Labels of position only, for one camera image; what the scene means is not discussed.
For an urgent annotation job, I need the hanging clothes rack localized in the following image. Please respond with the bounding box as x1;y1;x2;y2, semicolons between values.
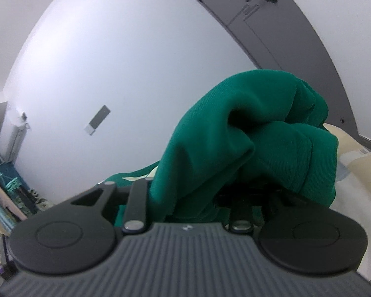
0;158;53;285

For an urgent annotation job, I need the white wall air conditioner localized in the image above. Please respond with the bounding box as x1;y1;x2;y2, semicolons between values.
0;111;28;163

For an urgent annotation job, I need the green zip hoodie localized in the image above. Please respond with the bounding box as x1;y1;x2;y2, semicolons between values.
110;70;338;223

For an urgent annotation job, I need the grey wardrobe door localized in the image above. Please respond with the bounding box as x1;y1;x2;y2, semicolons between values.
198;0;371;149

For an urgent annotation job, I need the grey wall switch panel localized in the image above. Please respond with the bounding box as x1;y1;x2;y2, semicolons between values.
84;105;111;135

